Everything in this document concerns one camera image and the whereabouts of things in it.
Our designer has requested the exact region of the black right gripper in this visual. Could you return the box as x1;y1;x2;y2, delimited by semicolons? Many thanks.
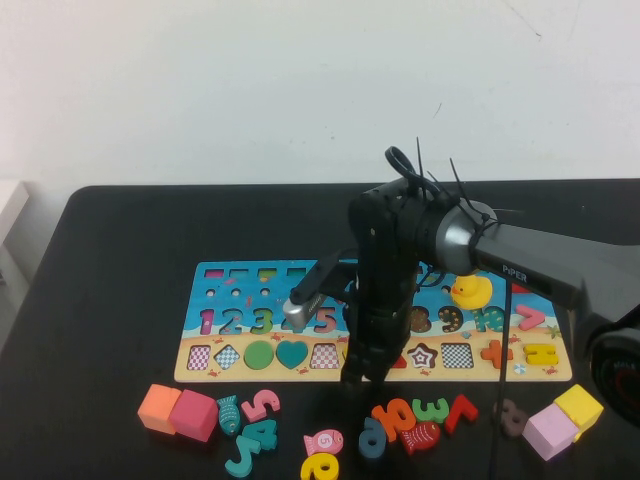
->
341;267;417;392

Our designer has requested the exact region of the dark blue number nine piece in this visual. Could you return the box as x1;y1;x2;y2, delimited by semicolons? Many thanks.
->
357;416;387;459

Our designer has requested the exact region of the orange number ten piece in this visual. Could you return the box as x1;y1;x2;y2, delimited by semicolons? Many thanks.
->
370;397;417;443

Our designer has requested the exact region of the green number three piece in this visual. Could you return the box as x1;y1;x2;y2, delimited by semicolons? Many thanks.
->
411;397;450;425

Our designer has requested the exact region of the teal heart piece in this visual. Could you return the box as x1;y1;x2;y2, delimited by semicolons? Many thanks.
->
275;340;310;371

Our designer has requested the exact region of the red number seven piece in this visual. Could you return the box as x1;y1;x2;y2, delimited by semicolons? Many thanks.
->
443;393;479;435

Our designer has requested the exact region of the yellow number piece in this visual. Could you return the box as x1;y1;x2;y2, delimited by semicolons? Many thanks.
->
300;450;340;480

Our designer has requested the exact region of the green circle piece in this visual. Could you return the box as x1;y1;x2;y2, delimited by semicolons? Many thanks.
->
243;340;276;371

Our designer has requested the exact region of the teal number four piece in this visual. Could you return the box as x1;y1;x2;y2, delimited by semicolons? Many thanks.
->
240;418;279;454

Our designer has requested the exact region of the pink number five piece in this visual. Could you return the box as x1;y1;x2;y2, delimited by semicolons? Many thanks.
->
240;389;282;424

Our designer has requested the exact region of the orange plus sign piece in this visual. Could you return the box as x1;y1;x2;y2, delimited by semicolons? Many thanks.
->
480;339;515;370

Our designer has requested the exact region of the colourful wooden puzzle board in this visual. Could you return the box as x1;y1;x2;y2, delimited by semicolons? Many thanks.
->
173;259;574;384

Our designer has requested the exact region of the teal hook-shaped number piece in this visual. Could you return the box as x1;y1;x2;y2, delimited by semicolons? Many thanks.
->
224;434;264;478

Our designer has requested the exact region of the brown number eight piece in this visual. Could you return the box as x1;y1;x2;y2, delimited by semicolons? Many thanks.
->
491;398;528;439

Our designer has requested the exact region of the yellow equals sign piece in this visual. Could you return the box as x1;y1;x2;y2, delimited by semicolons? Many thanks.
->
523;343;559;366

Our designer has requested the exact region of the pink greater-than sign piece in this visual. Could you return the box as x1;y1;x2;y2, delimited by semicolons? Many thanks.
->
517;304;546;332

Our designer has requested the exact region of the pink wooden fish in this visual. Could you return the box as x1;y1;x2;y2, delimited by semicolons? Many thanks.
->
302;428;345;457

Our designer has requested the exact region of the red wooden fish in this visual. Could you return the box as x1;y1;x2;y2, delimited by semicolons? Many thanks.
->
398;420;442;456

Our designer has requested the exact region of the yellow rubber duck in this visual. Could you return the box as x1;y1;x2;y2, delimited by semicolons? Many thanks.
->
449;276;494;309

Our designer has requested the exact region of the teal wooden fish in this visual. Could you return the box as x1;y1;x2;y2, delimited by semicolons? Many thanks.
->
215;394;243;436

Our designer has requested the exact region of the magenta wooden cube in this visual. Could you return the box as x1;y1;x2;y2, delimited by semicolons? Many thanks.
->
168;389;220;443

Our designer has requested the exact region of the light pink wooden cube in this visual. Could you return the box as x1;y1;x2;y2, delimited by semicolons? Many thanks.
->
521;402;581;462

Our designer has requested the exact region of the orange wooden cube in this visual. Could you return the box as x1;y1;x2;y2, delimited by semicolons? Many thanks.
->
137;383;182;435

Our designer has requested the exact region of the yellow wooden cube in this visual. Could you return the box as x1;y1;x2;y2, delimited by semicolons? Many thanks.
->
552;383;605;443

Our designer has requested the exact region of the white furniture edge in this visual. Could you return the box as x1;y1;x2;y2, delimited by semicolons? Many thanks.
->
0;179;30;246

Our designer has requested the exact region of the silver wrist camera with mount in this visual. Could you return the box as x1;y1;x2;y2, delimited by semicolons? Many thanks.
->
282;248;361;334

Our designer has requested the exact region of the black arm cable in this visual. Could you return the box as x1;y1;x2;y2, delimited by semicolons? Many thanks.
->
384;146;512;480

